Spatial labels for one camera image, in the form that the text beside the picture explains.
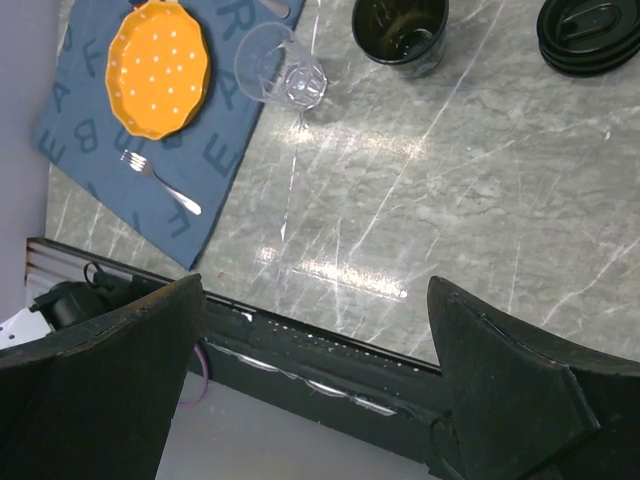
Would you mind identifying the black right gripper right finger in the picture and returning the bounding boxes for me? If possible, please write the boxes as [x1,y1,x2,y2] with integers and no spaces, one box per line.
[427,277,639,479]

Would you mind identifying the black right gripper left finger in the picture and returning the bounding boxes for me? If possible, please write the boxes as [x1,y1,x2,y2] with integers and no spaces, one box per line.
[1,274,205,479]

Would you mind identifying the dark translucent coffee cup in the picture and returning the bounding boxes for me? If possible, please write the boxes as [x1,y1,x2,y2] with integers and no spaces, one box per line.
[351,0,450,80]

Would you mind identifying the blue lettered placemat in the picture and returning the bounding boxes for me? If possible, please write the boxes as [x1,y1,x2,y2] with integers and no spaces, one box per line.
[33,1,274,269]

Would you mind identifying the silver fork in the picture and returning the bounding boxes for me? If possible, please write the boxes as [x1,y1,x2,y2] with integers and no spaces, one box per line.
[120,149,202,216]

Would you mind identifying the orange dotted scalloped plate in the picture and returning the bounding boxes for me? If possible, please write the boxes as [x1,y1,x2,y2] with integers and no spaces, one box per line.
[105,1,211,140]

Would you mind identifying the stacked black cup lids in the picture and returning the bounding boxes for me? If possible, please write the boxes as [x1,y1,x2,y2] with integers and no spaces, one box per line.
[536,0,639,78]

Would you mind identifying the clear plastic tumbler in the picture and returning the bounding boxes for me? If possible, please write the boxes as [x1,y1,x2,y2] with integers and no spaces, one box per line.
[234,22,328,112]

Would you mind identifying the silver spoon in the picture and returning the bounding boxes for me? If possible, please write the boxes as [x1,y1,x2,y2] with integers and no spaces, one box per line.
[259,0,290,19]

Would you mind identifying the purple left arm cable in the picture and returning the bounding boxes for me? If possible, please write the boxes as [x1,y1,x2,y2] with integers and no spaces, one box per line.
[177,343,211,407]

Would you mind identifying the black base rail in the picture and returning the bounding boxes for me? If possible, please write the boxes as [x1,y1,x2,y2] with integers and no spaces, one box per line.
[24,237,451,476]

